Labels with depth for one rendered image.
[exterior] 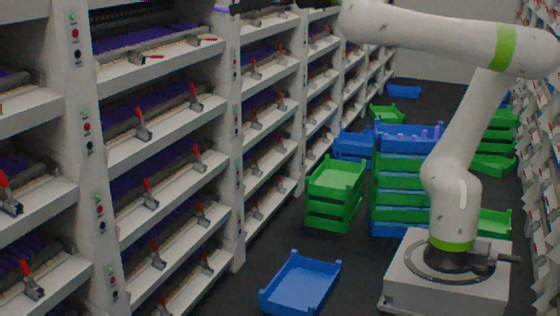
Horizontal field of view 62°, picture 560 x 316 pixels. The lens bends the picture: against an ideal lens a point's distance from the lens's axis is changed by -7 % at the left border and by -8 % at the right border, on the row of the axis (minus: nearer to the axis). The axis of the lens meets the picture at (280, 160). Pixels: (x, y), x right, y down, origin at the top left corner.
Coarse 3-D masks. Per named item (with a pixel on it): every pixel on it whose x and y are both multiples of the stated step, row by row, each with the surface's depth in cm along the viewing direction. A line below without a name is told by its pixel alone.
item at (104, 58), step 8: (184, 32) 142; (192, 32) 145; (200, 32) 149; (152, 40) 129; (160, 40) 131; (168, 40) 134; (176, 40) 138; (120, 48) 118; (128, 48) 119; (136, 48) 121; (144, 48) 125; (152, 48) 128; (96, 56) 110; (104, 56) 111; (112, 56) 114; (120, 56) 117; (112, 64) 112
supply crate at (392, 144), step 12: (384, 132) 216; (396, 132) 216; (408, 132) 215; (420, 132) 214; (432, 132) 214; (384, 144) 198; (396, 144) 197; (408, 144) 197; (420, 144) 196; (432, 144) 195
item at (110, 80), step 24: (96, 24) 124; (120, 24) 132; (216, 24) 154; (168, 48) 134; (192, 48) 139; (216, 48) 151; (96, 72) 102; (120, 72) 112; (144, 72) 120; (168, 72) 131
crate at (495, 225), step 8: (480, 208) 226; (480, 216) 227; (488, 216) 226; (496, 216) 224; (504, 216) 222; (480, 224) 223; (488, 224) 222; (496, 224) 222; (504, 224) 222; (480, 232) 210; (488, 232) 208; (496, 232) 207; (504, 232) 216
